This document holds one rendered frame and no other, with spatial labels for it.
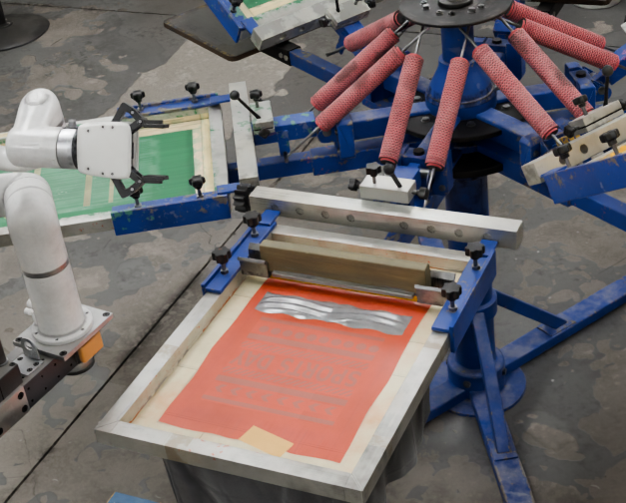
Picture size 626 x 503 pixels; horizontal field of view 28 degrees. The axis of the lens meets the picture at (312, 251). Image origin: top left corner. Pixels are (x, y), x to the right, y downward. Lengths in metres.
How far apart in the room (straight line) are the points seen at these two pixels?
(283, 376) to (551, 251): 2.17
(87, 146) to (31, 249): 0.29
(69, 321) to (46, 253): 0.17
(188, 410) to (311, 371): 0.27
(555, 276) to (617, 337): 0.40
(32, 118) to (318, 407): 0.81
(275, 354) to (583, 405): 1.50
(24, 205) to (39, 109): 0.20
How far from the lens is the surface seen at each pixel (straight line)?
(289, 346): 2.72
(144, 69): 6.45
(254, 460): 2.41
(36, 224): 2.42
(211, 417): 2.58
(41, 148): 2.28
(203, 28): 4.33
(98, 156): 2.25
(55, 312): 2.54
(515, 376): 4.07
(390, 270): 2.76
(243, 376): 2.67
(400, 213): 2.96
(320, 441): 2.48
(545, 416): 3.94
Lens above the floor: 2.61
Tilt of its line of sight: 33 degrees down
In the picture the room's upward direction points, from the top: 8 degrees counter-clockwise
